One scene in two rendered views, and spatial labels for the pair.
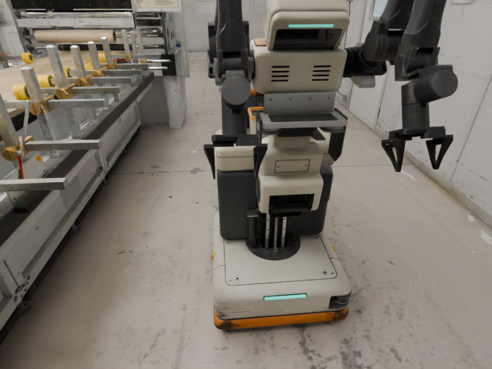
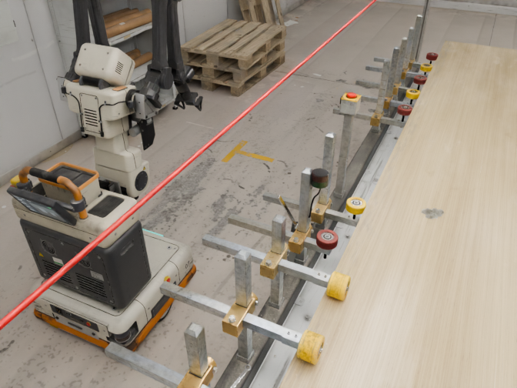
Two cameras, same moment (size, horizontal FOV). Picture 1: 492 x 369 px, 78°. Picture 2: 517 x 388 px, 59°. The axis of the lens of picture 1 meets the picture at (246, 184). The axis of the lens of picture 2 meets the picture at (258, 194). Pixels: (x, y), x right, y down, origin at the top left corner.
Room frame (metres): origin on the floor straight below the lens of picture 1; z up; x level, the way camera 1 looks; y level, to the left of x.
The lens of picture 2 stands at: (2.34, 1.42, 2.02)
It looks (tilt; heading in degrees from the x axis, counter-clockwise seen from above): 36 degrees down; 210
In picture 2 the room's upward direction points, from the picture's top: straight up
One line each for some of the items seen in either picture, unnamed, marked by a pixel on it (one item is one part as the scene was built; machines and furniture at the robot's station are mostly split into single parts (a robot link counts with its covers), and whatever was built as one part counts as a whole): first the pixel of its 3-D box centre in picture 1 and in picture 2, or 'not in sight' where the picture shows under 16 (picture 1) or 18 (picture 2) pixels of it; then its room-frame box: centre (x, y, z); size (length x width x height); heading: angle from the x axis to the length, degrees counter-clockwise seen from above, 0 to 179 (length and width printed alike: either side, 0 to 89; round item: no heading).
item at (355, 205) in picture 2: not in sight; (355, 212); (0.86, 1.02, 0.85); 0.08 x 0.08 x 0.11
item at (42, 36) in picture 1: (96, 36); not in sight; (3.64, 1.62, 1.05); 1.43 x 0.12 x 0.12; 94
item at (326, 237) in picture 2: not in sight; (326, 246); (1.11, 1.00, 0.85); 0.08 x 0.08 x 0.11
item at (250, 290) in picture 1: (271, 258); (117, 280); (1.21, -0.14, 0.16); 0.67 x 0.64 x 0.25; 5
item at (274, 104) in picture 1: (298, 128); (124, 122); (0.92, -0.17, 0.99); 0.28 x 0.16 x 0.22; 95
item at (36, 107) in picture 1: (42, 105); (275, 259); (1.35, 0.91, 0.95); 0.14 x 0.06 x 0.05; 4
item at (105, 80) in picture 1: (88, 80); (185, 385); (1.87, 0.93, 0.95); 0.50 x 0.04 x 0.04; 94
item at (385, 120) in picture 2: not in sight; (368, 117); (-0.12, 0.76, 0.80); 0.43 x 0.03 x 0.04; 94
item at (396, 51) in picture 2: not in sight; (390, 85); (-0.42, 0.78, 0.91); 0.04 x 0.04 x 0.48; 4
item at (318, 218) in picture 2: not in sight; (321, 209); (0.85, 0.88, 0.81); 0.14 x 0.06 x 0.05; 4
